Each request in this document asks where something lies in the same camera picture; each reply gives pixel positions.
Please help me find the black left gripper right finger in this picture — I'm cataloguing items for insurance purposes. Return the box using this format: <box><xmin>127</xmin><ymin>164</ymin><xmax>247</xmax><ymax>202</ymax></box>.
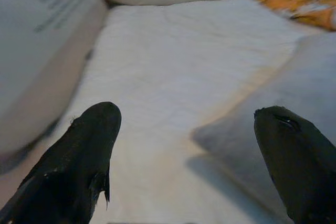
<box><xmin>254</xmin><ymin>105</ymin><xmax>336</xmax><ymax>224</ymax></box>

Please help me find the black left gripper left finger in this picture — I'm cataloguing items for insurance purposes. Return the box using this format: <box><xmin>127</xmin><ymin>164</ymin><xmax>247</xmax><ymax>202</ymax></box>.
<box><xmin>0</xmin><ymin>101</ymin><xmax>122</xmax><ymax>224</ymax></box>

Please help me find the grey pillow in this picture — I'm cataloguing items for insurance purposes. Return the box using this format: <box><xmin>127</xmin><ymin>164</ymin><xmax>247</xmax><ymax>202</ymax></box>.
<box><xmin>193</xmin><ymin>31</ymin><xmax>336</xmax><ymax>209</ymax></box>

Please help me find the yellow cartoon print blanket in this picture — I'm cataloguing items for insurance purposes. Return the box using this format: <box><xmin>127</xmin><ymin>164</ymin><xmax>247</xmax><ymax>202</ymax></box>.
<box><xmin>244</xmin><ymin>0</ymin><xmax>336</xmax><ymax>32</ymax></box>

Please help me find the white quilted mattress pad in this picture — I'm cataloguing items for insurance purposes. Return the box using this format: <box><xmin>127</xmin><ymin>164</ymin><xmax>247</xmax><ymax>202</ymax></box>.
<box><xmin>0</xmin><ymin>0</ymin><xmax>323</xmax><ymax>224</ymax></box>

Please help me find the white cushion with lettering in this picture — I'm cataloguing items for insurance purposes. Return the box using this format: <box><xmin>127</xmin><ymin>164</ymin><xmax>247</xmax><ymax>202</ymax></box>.
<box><xmin>0</xmin><ymin>0</ymin><xmax>108</xmax><ymax>175</ymax></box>

